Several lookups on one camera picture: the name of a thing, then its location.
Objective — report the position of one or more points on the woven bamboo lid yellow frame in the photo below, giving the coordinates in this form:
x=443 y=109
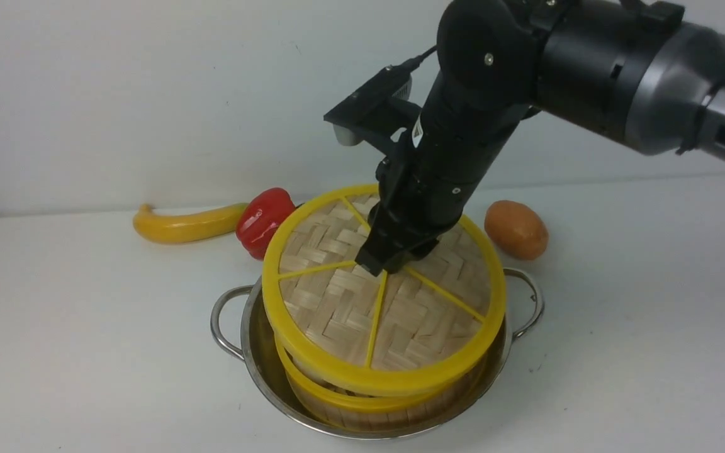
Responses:
x=394 y=335

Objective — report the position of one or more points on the bamboo steamer basket yellow rim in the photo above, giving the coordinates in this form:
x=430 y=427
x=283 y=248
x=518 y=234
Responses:
x=360 y=412

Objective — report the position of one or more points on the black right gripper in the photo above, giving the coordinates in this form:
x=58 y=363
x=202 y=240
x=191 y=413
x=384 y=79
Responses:
x=425 y=187

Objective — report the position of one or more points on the red bell pepper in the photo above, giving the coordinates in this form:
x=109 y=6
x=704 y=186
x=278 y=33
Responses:
x=262 y=218

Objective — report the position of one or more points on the brown potato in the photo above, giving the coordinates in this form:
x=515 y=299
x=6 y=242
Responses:
x=516 y=230

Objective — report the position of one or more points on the yellow banana-shaped squash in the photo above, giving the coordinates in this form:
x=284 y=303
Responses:
x=189 y=228

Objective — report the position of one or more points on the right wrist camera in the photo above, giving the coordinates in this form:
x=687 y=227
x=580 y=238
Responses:
x=377 y=109

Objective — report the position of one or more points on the stainless steel two-handled pot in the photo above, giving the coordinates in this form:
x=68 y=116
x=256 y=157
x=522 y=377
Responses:
x=256 y=351

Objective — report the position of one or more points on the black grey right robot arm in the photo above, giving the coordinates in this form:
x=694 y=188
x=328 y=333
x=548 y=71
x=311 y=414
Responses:
x=636 y=73

